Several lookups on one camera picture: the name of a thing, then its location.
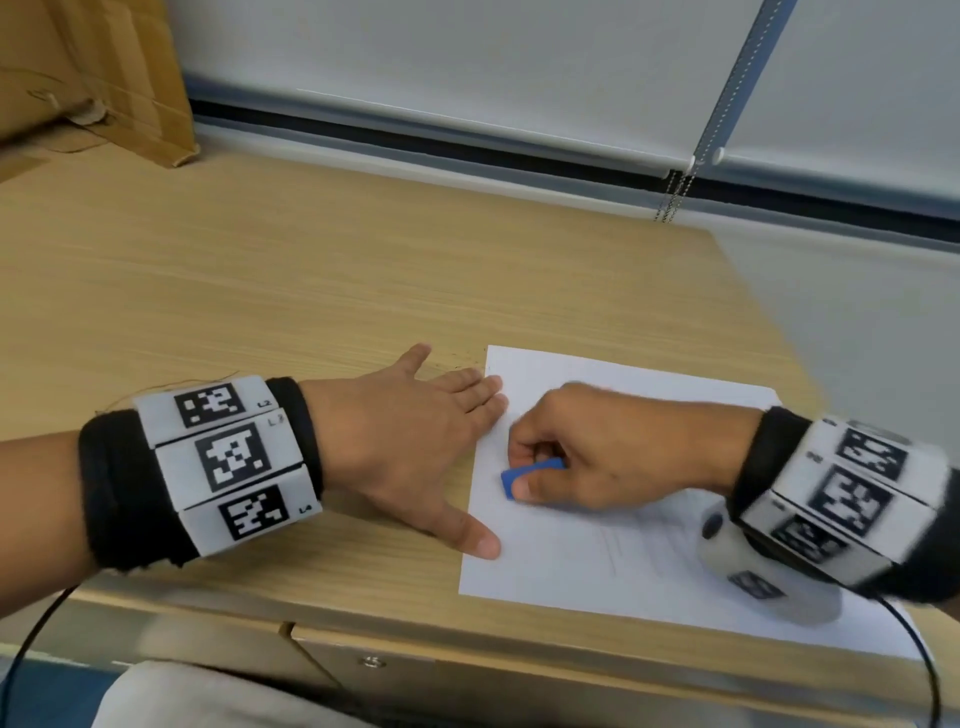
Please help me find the person's right hand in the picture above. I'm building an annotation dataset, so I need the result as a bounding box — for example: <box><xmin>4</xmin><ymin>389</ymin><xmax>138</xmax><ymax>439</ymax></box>
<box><xmin>508</xmin><ymin>382</ymin><xmax>765</xmax><ymax>513</ymax></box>

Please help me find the person's left hand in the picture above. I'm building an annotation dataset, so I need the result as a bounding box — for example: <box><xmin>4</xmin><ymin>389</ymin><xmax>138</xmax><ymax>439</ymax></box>
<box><xmin>299</xmin><ymin>343</ymin><xmax>511</xmax><ymax>562</ymax></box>

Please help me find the blue eraser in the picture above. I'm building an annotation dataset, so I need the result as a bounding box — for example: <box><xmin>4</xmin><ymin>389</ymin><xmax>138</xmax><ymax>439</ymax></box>
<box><xmin>500</xmin><ymin>457</ymin><xmax>566</xmax><ymax>502</ymax></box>

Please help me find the white paper sheet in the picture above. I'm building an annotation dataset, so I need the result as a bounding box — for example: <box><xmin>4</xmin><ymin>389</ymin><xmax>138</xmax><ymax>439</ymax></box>
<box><xmin>458</xmin><ymin>344</ymin><xmax>928</xmax><ymax>662</ymax></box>

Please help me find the person's left forearm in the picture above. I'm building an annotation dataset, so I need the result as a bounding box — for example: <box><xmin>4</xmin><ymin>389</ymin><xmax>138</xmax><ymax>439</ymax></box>
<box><xmin>0</xmin><ymin>431</ymin><xmax>99</xmax><ymax>621</ymax></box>

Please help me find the wooden desk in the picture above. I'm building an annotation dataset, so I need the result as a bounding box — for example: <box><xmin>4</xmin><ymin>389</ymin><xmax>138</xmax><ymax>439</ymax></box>
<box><xmin>0</xmin><ymin>123</ymin><xmax>960</xmax><ymax>728</ymax></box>

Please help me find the black left wristband with markers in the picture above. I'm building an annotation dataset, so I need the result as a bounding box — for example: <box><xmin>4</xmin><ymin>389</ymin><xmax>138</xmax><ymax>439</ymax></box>
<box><xmin>77</xmin><ymin>374</ymin><xmax>325</xmax><ymax>574</ymax></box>

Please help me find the black wristband with markers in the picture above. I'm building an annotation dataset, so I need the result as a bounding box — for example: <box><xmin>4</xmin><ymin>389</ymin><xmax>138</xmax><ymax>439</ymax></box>
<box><xmin>729</xmin><ymin>407</ymin><xmax>960</xmax><ymax>606</ymax></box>
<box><xmin>77</xmin><ymin>374</ymin><xmax>325</xmax><ymax>574</ymax></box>

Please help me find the black right wristband with markers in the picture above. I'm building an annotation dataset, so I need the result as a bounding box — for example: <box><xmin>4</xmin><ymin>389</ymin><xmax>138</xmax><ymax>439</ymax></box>
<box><xmin>729</xmin><ymin>407</ymin><xmax>960</xmax><ymax>606</ymax></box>

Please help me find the wooden drawer front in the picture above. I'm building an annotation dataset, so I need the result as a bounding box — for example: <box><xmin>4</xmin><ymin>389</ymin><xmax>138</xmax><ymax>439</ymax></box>
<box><xmin>290</xmin><ymin>626</ymin><xmax>928</xmax><ymax>728</ymax></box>

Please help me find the wooden cabinet door panel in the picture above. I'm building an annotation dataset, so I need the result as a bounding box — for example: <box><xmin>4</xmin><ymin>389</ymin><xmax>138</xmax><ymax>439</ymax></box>
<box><xmin>0</xmin><ymin>592</ymin><xmax>335</xmax><ymax>695</ymax></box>

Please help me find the wide white roller blind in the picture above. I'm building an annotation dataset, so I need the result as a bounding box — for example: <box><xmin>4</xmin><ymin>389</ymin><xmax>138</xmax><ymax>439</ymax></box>
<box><xmin>164</xmin><ymin>0</ymin><xmax>766</xmax><ymax>180</ymax></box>

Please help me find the narrow white roller blind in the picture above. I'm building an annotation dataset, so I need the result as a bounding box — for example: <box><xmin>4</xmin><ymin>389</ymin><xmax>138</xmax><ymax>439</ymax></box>
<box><xmin>710</xmin><ymin>0</ymin><xmax>960</xmax><ymax>223</ymax></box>

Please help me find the brown cardboard box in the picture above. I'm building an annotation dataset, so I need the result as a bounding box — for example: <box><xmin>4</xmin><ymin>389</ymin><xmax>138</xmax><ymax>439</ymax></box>
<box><xmin>0</xmin><ymin>0</ymin><xmax>202</xmax><ymax>186</ymax></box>

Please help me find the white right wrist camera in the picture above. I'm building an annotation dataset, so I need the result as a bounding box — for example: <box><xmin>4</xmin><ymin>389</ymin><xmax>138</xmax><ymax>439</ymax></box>
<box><xmin>695</xmin><ymin>502</ymin><xmax>846</xmax><ymax>628</ymax></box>

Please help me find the metal bead chain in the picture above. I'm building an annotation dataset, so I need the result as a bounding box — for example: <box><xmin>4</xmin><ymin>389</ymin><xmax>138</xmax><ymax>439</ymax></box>
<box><xmin>653</xmin><ymin>0</ymin><xmax>786</xmax><ymax>225</ymax></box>

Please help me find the dark window frame rail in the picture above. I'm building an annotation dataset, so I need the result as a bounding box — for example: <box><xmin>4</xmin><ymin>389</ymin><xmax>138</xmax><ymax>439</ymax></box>
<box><xmin>187</xmin><ymin>95</ymin><xmax>960</xmax><ymax>249</ymax></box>

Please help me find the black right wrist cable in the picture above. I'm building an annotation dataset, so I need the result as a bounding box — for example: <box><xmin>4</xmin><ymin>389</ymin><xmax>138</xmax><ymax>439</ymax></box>
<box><xmin>875</xmin><ymin>596</ymin><xmax>943</xmax><ymax>728</ymax></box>

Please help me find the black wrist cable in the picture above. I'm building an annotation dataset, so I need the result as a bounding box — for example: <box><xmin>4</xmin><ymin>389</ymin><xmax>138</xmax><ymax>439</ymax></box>
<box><xmin>0</xmin><ymin>584</ymin><xmax>81</xmax><ymax>728</ymax></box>
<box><xmin>875</xmin><ymin>596</ymin><xmax>943</xmax><ymax>728</ymax></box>

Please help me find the blue window post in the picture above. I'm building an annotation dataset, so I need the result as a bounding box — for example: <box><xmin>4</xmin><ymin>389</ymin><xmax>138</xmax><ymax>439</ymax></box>
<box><xmin>691</xmin><ymin>0</ymin><xmax>801</xmax><ymax>168</ymax></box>

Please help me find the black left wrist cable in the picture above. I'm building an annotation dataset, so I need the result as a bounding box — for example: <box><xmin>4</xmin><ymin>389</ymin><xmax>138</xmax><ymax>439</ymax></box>
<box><xmin>0</xmin><ymin>584</ymin><xmax>81</xmax><ymax>728</ymax></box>

